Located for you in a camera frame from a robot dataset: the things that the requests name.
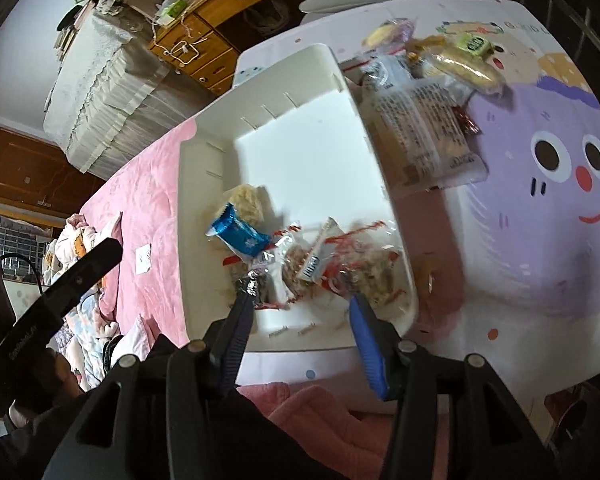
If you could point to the dark brown snack packet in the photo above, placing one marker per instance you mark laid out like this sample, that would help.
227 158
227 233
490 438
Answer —
467 124

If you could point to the pink quilt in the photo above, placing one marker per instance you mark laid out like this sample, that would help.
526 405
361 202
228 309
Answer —
143 196

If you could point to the mixed nuts clear packet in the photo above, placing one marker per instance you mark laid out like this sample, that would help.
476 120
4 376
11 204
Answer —
365 269

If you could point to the white label snack packet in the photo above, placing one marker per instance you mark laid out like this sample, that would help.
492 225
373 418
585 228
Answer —
279 295

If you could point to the pale puffed cracker bag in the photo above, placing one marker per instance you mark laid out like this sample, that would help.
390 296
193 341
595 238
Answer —
246 200

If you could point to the wooden desk with drawers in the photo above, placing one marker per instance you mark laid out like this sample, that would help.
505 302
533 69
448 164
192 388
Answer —
205 41

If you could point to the large clear bread package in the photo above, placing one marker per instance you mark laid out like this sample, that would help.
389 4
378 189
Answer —
418 138

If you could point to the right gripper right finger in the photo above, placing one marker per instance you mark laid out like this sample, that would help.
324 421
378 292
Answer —
490 437

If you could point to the white plastic organizer tray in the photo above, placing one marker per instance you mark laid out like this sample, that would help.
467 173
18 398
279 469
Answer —
293 132

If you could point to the green tissue box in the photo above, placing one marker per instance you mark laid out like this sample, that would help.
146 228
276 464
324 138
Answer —
172 10

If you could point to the white lace covered piano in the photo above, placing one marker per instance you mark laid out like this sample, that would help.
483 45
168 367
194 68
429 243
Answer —
112 97

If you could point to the brown wooden door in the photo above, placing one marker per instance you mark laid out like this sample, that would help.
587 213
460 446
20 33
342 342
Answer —
36 176

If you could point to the red white cookie packet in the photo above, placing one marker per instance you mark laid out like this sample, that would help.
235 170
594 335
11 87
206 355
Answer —
321 251

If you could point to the red small snack packet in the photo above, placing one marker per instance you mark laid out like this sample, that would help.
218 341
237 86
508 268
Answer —
255 284

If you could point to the person left hand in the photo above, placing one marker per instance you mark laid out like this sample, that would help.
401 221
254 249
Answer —
47 383

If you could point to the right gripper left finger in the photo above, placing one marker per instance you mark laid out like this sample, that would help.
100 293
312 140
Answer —
98 445

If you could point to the yellow cake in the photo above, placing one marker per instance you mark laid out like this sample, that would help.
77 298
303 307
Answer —
392 33

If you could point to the blue white snack packet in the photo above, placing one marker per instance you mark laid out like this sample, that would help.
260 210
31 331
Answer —
245 241

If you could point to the green square candy packet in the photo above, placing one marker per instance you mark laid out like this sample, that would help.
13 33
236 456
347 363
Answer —
475 45

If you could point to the cartoon printed tablecloth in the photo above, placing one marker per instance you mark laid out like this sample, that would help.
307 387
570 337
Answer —
519 280

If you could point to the patterned crumpled blanket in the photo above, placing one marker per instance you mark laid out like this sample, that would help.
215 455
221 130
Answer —
88 329

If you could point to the long bread roll package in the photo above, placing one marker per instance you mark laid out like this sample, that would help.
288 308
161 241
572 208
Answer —
467 68

